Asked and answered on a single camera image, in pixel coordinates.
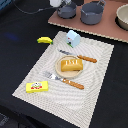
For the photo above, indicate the orange bread loaf toy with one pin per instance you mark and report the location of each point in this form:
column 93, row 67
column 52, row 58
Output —
column 71, row 65

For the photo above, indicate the yellow toy banana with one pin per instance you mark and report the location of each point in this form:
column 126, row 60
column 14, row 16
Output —
column 44, row 40

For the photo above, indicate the yellow butter box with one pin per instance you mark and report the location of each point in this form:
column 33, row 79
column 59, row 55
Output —
column 36, row 87

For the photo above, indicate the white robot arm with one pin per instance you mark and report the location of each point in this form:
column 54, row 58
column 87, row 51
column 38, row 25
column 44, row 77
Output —
column 59, row 3

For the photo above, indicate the round wooden plate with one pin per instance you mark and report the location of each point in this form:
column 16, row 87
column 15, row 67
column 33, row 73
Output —
column 66, row 74

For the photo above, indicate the beige woven placemat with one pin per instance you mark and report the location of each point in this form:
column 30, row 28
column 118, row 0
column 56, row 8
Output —
column 69, row 103

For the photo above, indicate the salmon pink board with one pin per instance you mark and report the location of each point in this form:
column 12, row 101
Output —
column 107, row 27

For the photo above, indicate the dark grey pot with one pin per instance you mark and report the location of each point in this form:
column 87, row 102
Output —
column 91, row 13

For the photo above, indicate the beige bowl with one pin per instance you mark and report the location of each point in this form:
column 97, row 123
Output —
column 122, row 14

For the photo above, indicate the fork with wooden handle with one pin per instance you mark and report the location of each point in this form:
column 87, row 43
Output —
column 66, row 81

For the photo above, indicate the knife with wooden handle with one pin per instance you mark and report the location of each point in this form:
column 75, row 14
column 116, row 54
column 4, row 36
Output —
column 79, row 56

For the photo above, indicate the grey pan with handle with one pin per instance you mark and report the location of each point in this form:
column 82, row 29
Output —
column 67, row 10

